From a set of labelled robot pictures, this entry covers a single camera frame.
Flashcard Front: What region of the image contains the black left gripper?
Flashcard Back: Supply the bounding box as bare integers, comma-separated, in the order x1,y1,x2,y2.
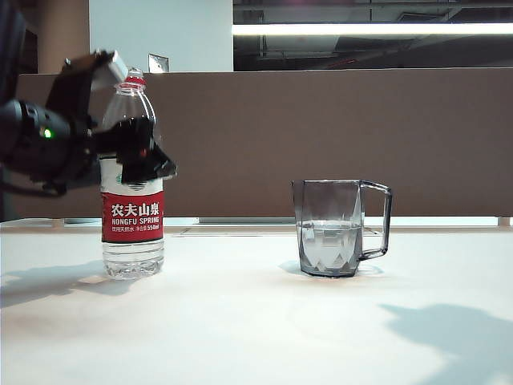
43,49,179,190

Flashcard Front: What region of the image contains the Nongfu Spring mineral water bottle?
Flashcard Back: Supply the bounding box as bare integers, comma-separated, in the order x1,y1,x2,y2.
98,67,166,281

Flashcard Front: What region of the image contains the transparent grey plastic mug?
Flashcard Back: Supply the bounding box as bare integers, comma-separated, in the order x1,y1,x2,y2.
291,178,394,279

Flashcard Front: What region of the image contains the beige round column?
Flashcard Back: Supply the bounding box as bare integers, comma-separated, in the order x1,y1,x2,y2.
35,0,91,75

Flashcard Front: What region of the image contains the brown desk partition panel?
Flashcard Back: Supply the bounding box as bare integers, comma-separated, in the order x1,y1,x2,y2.
11,71,513,220

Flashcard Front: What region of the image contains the white ceiling light strip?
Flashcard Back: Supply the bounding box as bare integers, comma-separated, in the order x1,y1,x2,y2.
232,22,513,38

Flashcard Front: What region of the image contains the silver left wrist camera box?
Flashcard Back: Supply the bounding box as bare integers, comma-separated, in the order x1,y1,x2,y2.
91,49,130,92

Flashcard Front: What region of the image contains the silver wall plate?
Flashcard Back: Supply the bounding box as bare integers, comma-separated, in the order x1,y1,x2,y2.
147,52,170,75

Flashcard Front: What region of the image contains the aluminium partition base rail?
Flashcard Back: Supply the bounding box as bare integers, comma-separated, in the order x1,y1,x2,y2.
63,216,500,226

